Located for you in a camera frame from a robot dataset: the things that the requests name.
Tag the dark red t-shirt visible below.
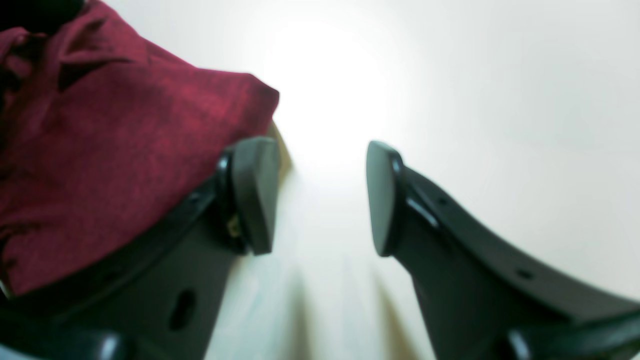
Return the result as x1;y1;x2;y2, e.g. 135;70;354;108
0;0;280;296

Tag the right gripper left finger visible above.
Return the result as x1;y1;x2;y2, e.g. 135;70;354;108
1;136;281;360

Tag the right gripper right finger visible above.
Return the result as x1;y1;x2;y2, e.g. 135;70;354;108
366;140;640;360

